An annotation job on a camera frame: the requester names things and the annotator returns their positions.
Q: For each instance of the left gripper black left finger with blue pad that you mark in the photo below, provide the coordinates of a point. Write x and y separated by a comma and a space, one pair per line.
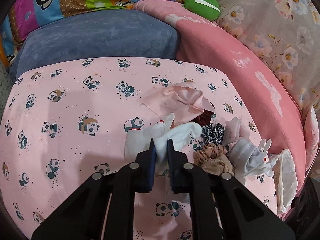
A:
102, 207

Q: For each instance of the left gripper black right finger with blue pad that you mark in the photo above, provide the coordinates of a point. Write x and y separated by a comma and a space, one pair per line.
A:
220, 206

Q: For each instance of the black white patterned scrunchie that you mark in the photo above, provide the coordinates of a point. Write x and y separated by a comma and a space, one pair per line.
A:
213, 134

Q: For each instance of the dark red scrunchie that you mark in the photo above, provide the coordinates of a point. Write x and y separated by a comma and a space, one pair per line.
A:
204, 118

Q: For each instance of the pink satin cloth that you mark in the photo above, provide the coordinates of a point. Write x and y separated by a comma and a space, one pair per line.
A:
184, 100

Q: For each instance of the beige brown scrunchie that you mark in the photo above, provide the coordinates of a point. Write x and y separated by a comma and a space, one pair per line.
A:
213, 159

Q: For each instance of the grey white sock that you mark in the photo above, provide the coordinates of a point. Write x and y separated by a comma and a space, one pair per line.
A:
251, 160

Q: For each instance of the pale pink small cloth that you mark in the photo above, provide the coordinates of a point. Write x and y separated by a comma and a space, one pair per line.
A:
235, 129

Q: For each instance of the white lined trash bin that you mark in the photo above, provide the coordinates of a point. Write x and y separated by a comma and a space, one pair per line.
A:
285, 180

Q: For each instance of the small pink pillow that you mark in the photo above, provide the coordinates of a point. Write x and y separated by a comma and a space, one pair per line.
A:
311, 137

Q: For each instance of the pink bow print blanket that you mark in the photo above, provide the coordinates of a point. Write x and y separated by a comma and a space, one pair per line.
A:
274, 113

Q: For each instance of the blue velvet cushion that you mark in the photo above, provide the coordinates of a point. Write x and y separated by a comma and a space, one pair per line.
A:
105, 33

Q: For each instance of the grey floral bedsheet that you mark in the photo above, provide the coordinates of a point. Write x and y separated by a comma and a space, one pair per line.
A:
284, 34

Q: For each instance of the green round plush toy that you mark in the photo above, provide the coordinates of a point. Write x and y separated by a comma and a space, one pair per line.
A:
208, 9

